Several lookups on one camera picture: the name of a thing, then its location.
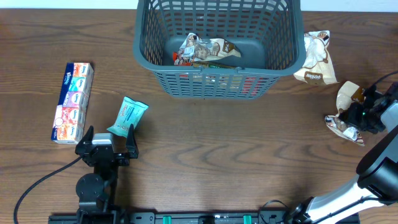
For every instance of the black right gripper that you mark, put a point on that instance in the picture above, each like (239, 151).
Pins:
(352, 117)

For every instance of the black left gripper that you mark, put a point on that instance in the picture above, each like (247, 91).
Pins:
(124, 158)

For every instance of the beige snack bag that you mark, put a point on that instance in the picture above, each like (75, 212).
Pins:
(343, 96)

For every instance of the teal wet wipes pack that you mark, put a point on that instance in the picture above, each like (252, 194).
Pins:
(130, 113)

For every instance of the Kleenex tissue multipack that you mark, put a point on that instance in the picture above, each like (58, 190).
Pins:
(70, 114)

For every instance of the white brown snack bag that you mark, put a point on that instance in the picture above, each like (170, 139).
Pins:
(194, 49)

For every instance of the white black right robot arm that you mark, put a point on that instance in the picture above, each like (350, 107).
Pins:
(375, 182)

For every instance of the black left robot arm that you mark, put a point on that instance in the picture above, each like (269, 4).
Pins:
(97, 190)

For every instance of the grey plastic basket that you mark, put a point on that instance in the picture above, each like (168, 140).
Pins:
(268, 34)

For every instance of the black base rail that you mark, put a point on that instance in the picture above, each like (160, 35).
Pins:
(262, 217)

